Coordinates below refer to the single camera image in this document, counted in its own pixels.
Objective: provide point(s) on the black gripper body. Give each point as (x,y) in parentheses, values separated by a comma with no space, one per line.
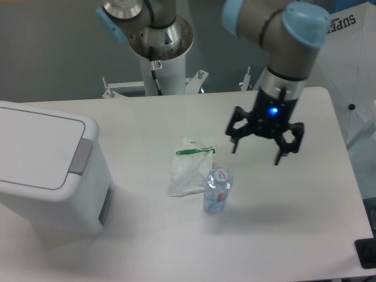
(271,115)

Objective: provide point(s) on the white push-button trash can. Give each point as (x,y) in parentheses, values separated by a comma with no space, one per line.
(53,171)

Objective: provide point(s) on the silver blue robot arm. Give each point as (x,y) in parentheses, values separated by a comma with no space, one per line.
(292,32)

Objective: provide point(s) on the white green plastic bag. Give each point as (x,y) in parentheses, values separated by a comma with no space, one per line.
(190,165)

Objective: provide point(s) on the clear plastic water bottle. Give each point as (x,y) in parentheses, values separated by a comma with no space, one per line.
(218,186)

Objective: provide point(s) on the white Superior umbrella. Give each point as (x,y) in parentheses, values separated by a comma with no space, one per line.
(346,68)

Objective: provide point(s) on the black device at edge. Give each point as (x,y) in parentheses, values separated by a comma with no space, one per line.
(366,252)

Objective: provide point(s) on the white metal base frame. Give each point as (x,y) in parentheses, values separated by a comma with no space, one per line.
(156,82)

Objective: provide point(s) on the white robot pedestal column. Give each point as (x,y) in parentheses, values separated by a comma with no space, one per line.
(162,57)

